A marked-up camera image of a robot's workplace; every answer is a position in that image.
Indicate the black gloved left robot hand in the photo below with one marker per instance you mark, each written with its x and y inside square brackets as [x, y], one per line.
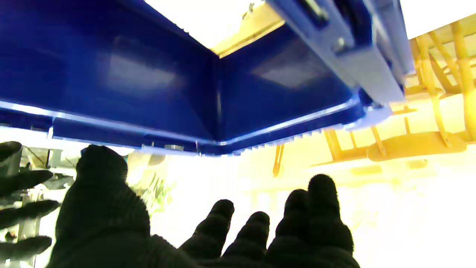
[104, 223]

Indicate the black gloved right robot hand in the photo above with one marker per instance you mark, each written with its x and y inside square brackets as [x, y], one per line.
[11, 182]

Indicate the cardboard package with clear tape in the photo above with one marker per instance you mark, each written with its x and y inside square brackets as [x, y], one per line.
[249, 31]

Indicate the blue plastic turnover box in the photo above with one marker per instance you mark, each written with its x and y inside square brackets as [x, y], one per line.
[130, 74]

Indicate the printed room scene backdrop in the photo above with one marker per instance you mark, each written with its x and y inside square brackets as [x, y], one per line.
[409, 204]

